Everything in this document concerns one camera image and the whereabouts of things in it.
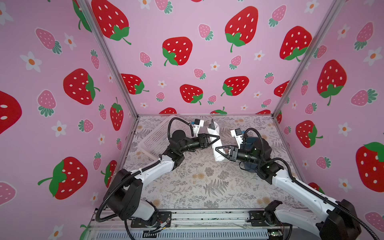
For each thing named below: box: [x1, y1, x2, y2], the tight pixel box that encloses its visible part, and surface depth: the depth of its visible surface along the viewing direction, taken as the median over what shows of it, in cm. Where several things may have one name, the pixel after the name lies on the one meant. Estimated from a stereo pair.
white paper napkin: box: [207, 121, 225, 162], surface depth 69 cm
